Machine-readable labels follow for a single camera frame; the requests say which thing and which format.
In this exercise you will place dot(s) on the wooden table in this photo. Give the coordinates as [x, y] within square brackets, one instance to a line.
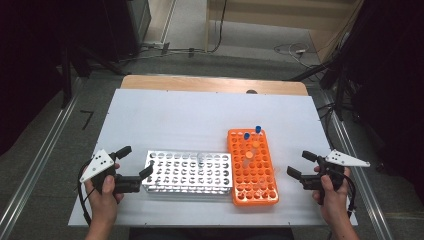
[200, 83]

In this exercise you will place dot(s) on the black metal stand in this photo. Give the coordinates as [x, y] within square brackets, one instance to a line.
[340, 90]
[66, 76]

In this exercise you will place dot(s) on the orange-capped clear tube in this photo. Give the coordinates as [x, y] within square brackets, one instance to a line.
[249, 155]
[255, 144]

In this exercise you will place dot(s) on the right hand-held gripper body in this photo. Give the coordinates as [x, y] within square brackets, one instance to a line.
[333, 173]

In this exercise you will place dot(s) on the person's left hand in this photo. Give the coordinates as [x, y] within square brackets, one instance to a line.
[104, 200]

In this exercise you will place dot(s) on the metal floor rail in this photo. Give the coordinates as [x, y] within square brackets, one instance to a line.
[36, 160]
[363, 186]

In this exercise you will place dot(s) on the orange plastic tube rack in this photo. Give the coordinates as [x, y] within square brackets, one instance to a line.
[255, 181]

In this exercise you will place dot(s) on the silver metal tube rack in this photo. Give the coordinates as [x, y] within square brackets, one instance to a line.
[190, 173]

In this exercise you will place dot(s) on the person's right hand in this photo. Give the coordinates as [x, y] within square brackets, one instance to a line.
[331, 203]

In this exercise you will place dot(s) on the wooden shelf unit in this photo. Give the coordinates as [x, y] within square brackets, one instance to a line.
[276, 15]

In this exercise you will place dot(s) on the white board sheet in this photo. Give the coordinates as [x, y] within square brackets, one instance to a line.
[186, 120]

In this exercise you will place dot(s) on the dark cabinet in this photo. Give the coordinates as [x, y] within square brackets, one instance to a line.
[130, 26]

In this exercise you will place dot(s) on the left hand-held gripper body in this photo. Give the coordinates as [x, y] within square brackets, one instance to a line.
[100, 163]

